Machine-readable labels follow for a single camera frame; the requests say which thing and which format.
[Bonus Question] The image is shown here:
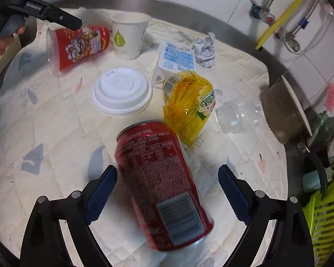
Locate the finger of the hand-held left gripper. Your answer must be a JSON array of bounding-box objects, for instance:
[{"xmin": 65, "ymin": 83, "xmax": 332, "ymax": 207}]
[{"xmin": 43, "ymin": 6, "xmax": 82, "ymax": 31}]

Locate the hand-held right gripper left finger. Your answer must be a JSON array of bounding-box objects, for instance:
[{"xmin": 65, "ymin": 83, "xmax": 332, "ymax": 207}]
[{"xmin": 19, "ymin": 165, "xmax": 118, "ymax": 267}]

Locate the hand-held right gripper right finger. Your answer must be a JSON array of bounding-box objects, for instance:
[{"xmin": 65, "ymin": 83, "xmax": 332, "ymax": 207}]
[{"xmin": 218, "ymin": 164, "xmax": 315, "ymax": 267}]

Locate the red printed snack cup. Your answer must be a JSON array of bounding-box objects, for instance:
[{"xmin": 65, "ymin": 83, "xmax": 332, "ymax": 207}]
[{"xmin": 46, "ymin": 26, "xmax": 113, "ymax": 78}]

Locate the red soda can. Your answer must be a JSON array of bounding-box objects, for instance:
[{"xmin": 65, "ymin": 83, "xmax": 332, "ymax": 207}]
[{"xmin": 115, "ymin": 121, "xmax": 215, "ymax": 252}]

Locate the white paper cup green drop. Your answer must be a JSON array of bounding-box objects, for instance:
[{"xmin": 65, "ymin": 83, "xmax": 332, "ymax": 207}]
[{"xmin": 111, "ymin": 13, "xmax": 152, "ymax": 61}]

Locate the crushed clear plastic bottle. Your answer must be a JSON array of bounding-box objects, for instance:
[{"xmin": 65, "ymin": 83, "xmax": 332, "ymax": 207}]
[{"xmin": 214, "ymin": 89, "xmax": 261, "ymax": 134}]

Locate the white plastic cup lid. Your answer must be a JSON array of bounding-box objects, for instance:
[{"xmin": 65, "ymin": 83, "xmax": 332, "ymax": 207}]
[{"xmin": 91, "ymin": 67, "xmax": 153, "ymax": 117}]

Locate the crushed yellow plastic bottle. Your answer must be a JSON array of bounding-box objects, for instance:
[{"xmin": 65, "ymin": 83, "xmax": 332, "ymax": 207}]
[{"xmin": 162, "ymin": 71, "xmax": 215, "ymax": 146}]

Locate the blue and white milk carton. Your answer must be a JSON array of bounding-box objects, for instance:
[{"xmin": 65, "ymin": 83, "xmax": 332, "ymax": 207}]
[{"xmin": 150, "ymin": 41, "xmax": 197, "ymax": 87}]

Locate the silver wrapper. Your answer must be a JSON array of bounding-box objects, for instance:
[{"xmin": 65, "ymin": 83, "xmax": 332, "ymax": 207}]
[{"xmin": 193, "ymin": 31, "xmax": 216, "ymax": 69}]

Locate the person's left hand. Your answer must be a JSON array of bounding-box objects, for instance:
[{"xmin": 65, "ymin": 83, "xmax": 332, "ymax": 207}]
[{"xmin": 0, "ymin": 19, "xmax": 27, "ymax": 65}]

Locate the light teal cup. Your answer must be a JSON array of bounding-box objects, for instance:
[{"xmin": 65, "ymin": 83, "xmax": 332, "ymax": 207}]
[{"xmin": 302, "ymin": 171, "xmax": 327, "ymax": 195}]

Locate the white quilted printed mat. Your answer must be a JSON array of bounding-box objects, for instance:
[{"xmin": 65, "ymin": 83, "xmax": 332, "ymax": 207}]
[{"xmin": 0, "ymin": 8, "xmax": 288, "ymax": 267}]

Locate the green plastic dish rack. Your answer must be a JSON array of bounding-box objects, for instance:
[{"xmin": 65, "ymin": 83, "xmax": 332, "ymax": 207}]
[{"xmin": 302, "ymin": 161, "xmax": 334, "ymax": 267}]

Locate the green glass jar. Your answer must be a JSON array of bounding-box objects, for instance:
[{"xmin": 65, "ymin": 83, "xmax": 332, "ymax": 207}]
[{"xmin": 309, "ymin": 111, "xmax": 334, "ymax": 151}]

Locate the white plate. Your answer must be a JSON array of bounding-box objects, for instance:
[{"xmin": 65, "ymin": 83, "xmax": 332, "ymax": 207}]
[{"xmin": 280, "ymin": 74, "xmax": 314, "ymax": 138}]

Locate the pink brush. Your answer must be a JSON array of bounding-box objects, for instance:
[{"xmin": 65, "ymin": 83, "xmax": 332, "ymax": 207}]
[{"xmin": 323, "ymin": 82, "xmax": 334, "ymax": 113}]

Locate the metal valve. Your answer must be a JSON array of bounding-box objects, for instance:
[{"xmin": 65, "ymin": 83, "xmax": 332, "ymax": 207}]
[{"xmin": 277, "ymin": 29, "xmax": 300, "ymax": 53}]

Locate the steel pot with black handle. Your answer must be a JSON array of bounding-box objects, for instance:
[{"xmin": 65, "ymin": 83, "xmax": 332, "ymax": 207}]
[{"xmin": 260, "ymin": 72, "xmax": 329, "ymax": 195}]

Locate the valve with red handle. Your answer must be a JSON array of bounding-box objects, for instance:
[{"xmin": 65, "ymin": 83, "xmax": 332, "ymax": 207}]
[{"xmin": 250, "ymin": 4, "xmax": 276, "ymax": 25}]

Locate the yellow hose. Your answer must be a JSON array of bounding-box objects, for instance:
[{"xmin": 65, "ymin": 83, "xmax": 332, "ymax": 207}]
[{"xmin": 255, "ymin": 0, "xmax": 319, "ymax": 51}]

